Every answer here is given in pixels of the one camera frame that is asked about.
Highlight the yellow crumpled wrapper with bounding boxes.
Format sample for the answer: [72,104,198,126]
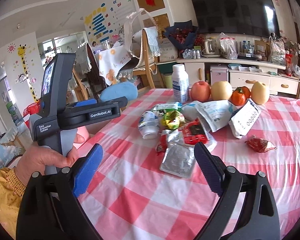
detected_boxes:
[161,110,186,130]

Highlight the red white checkered tablecloth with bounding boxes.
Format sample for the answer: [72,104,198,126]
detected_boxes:
[76,87,300,240]

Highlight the pink storage box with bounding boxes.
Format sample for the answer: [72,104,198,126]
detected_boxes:
[210,64,229,85]

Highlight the clear plastic bag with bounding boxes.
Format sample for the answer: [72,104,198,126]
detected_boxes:
[219,33,238,60]

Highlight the white blue pouch bag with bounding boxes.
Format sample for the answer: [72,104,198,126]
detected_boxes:
[181,100,237,132]

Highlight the yellow sleeve left forearm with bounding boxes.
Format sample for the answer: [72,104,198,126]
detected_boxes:
[0,168,26,239]

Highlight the green waste bin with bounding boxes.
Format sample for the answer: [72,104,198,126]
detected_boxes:
[164,73,173,89]

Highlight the yellow pear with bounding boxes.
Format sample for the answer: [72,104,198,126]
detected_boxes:
[211,81,232,100]
[251,81,270,105]

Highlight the red patterned candy wrapper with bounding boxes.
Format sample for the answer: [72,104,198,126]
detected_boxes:
[245,135,277,153]

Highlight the black flat television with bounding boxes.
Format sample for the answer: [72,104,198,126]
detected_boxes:
[191,0,280,37]

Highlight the small white yogurt bottle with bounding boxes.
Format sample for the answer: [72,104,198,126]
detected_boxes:
[138,111,160,140]

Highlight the green white snack wrapper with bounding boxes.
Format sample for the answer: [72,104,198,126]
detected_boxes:
[151,102,182,115]

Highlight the blue cushioned stool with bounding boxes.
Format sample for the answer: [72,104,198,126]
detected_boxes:
[100,81,138,101]

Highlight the pink plastic trash bin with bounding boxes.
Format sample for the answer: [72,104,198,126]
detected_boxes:
[74,126,90,149]

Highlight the white tv cabinet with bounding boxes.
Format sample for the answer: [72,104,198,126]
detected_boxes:
[177,57,300,98]

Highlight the orange tangerine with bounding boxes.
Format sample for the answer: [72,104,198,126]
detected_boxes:
[231,86,251,106]

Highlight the white electric kettle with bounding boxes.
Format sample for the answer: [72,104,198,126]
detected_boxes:
[202,38,220,57]

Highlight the dark blue flower bouquet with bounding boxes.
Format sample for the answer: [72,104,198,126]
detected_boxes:
[164,20,198,51]

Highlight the silver foil packet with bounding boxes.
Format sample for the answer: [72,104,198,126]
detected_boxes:
[159,142,196,179]

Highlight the dining table white cloth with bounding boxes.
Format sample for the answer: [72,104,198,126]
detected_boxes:
[98,46,131,86]

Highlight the red black snack wrapper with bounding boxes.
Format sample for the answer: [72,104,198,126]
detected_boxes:
[181,118,209,145]

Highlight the red apple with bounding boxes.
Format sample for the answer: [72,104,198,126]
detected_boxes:
[190,81,211,102]

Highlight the white folded packet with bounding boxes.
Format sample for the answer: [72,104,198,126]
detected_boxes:
[229,99,261,139]

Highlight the dark wooden chair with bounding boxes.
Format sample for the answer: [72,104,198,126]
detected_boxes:
[85,43,107,98]

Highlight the person's left hand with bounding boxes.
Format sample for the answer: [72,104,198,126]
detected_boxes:
[9,144,78,186]

